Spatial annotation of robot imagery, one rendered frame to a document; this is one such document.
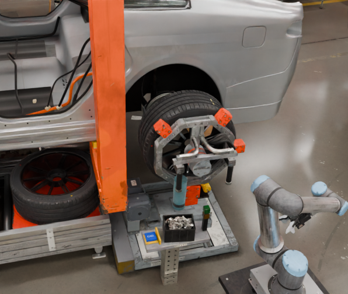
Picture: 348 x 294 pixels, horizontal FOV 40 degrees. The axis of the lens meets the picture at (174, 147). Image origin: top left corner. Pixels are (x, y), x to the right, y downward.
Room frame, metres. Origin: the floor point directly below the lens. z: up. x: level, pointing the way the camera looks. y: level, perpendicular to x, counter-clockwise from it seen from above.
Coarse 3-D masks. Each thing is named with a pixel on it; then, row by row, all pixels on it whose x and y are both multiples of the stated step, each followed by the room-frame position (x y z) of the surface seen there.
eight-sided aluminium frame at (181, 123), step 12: (180, 120) 2.52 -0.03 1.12; (192, 120) 2.55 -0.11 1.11; (204, 120) 2.54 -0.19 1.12; (216, 120) 2.57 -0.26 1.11; (228, 132) 2.58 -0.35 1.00; (156, 144) 2.46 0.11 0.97; (156, 156) 2.44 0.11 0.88; (156, 168) 2.44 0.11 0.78; (216, 168) 2.58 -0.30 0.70; (168, 180) 2.46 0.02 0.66; (192, 180) 2.53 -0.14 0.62; (204, 180) 2.54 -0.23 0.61
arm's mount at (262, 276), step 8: (256, 272) 1.93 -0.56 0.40; (264, 272) 1.94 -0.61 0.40; (272, 272) 1.94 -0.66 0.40; (248, 280) 1.95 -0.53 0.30; (256, 280) 1.88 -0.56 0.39; (264, 280) 1.88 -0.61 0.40; (272, 280) 1.88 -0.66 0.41; (304, 280) 1.90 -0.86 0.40; (312, 280) 1.90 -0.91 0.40; (256, 288) 1.86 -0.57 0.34; (264, 288) 1.82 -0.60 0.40; (304, 288) 1.83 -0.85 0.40; (312, 288) 1.84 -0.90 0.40
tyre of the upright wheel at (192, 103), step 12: (168, 96) 2.75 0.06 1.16; (180, 96) 2.72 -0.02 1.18; (192, 96) 2.73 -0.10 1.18; (204, 96) 2.77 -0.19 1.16; (156, 108) 2.68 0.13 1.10; (168, 108) 2.62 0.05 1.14; (180, 108) 2.59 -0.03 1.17; (192, 108) 2.59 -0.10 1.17; (204, 108) 2.62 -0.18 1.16; (216, 108) 2.66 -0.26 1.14; (144, 120) 2.67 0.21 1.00; (156, 120) 2.57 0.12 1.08; (168, 120) 2.55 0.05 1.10; (144, 132) 2.59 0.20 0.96; (156, 132) 2.52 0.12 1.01; (144, 144) 2.52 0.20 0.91; (144, 156) 2.51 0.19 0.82
